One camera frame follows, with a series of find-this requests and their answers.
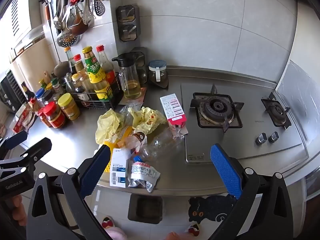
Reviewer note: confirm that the white blue medicine box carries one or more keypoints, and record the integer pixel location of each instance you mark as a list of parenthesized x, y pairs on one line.
[(120, 167)]

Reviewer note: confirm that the silver foil splash guard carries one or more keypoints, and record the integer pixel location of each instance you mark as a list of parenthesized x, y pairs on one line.
[(297, 100)]

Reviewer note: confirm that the grey stove knob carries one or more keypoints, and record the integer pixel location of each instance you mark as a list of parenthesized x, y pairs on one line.
[(273, 136), (261, 138)]

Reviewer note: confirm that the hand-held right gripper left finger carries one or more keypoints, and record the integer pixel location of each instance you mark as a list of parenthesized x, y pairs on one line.
[(92, 172)]

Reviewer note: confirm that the brown wooden ladle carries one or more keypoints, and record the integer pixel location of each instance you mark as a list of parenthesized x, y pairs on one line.
[(78, 27)]

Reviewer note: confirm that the pale sauce bottle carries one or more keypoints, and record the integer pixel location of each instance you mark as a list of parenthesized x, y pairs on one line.
[(89, 85)]

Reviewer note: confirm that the red lid jar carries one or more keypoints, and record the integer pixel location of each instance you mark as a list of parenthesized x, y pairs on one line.
[(55, 116)]

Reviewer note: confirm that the clear plastic bottle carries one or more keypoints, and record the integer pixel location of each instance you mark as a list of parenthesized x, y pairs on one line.
[(160, 146)]

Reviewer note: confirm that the yellow-label dark sauce bottle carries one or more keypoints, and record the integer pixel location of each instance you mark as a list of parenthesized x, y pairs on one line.
[(96, 75)]

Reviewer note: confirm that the large black burner grate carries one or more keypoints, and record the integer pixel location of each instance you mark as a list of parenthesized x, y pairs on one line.
[(216, 108)]

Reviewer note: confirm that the person's left hand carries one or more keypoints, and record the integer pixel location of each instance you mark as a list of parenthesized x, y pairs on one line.
[(18, 212)]

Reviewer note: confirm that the red cap dark sauce bottle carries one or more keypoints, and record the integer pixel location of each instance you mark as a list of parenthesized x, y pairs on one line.
[(106, 65)]

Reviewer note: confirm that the yellow ribbed tray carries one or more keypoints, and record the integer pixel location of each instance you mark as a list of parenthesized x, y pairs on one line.
[(108, 166)]

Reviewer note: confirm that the yellow lid jar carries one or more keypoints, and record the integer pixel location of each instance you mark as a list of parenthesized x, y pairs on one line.
[(69, 107)]

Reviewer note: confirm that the dark grey trash bin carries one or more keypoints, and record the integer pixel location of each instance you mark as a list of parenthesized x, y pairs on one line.
[(145, 210)]

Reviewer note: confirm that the window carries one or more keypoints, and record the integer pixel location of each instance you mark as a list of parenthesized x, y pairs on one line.
[(17, 17)]

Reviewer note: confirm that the pink slipper red bow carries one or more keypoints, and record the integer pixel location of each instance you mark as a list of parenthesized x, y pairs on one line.
[(193, 231), (111, 227)]

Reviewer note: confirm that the steel gas stove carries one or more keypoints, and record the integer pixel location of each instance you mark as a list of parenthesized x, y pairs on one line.
[(250, 142)]

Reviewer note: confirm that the black appliance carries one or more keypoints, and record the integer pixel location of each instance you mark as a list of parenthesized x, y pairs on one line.
[(10, 92)]

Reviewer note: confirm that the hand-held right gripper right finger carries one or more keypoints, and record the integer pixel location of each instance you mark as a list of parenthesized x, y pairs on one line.
[(225, 170)]

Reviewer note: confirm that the steel skimmer ladle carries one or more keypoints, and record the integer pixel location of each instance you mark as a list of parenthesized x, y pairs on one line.
[(67, 40)]

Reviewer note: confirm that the glass oil pitcher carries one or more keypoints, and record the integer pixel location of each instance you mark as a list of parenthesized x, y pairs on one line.
[(131, 87)]

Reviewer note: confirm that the red white packet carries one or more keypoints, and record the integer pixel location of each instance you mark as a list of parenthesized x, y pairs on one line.
[(23, 120)]

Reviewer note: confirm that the brown round object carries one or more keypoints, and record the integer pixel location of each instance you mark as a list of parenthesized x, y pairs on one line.
[(61, 68)]

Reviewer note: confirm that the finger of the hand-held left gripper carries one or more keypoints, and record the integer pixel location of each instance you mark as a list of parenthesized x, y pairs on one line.
[(15, 139), (37, 151)]

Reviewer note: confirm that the white red label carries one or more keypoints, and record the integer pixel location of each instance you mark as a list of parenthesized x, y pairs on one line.
[(142, 173)]

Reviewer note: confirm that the dark soy sauce bottle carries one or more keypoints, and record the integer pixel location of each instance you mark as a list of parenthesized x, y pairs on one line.
[(70, 60)]

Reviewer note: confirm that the dark wall spice box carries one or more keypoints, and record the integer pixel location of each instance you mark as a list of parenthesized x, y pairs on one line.
[(128, 32), (140, 56), (127, 13), (143, 76)]

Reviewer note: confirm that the dark labelled bottle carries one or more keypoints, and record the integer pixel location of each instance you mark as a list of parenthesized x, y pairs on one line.
[(27, 92)]

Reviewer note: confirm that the black cat floor mat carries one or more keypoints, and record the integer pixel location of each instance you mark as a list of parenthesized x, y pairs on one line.
[(212, 207)]

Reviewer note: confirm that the small red cap bottle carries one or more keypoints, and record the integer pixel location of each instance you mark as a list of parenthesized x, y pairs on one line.
[(45, 120)]

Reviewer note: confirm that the orange snack packet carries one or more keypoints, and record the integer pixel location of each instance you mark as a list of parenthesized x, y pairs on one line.
[(125, 135)]

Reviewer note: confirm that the grey perforated spoon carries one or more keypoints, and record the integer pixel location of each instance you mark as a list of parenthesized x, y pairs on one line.
[(99, 7)]

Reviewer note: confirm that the clear printed plastic wrapper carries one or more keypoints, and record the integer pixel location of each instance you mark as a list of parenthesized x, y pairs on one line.
[(126, 112)]

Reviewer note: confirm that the yellow cap dark sauce bottle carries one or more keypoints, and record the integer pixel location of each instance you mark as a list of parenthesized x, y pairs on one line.
[(78, 86)]

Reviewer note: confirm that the yellow plastic bag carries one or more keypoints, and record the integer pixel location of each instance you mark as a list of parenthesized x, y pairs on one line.
[(147, 118), (107, 125)]

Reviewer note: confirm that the steel slotted spoon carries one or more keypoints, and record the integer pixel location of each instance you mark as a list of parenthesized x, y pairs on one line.
[(86, 17)]

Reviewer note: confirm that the blue lid jar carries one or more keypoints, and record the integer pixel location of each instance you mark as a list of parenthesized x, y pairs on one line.
[(43, 97)]

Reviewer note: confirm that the red cap brown bottle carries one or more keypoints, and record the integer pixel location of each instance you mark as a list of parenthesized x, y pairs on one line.
[(79, 66)]

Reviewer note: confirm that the group of small seasoning bottles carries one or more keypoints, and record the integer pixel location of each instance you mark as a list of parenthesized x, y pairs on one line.
[(57, 86)]

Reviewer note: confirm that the small black burner grate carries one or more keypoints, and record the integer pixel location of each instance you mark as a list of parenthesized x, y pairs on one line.
[(276, 112)]

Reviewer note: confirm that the dark jar tray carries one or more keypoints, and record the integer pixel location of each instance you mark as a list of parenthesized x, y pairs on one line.
[(160, 84)]

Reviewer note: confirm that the brown white snack wrapper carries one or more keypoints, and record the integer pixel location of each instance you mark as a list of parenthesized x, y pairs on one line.
[(137, 138)]

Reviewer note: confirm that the pink white carton box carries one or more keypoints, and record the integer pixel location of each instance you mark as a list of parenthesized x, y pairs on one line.
[(172, 107)]

